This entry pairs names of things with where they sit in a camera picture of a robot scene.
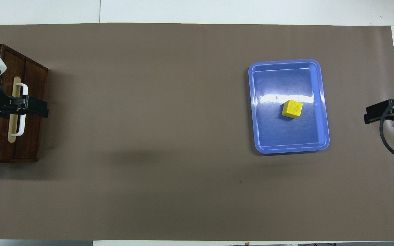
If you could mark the brown table mat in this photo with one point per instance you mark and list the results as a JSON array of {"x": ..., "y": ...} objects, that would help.
[{"x": 149, "y": 119}]

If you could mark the blue plastic tray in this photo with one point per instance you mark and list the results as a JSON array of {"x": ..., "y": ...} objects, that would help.
[{"x": 286, "y": 136}]

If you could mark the yellow cube block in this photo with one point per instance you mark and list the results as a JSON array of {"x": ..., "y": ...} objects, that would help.
[{"x": 292, "y": 108}]

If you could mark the wooden drawer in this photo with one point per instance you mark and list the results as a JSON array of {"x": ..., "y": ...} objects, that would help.
[{"x": 33, "y": 143}]

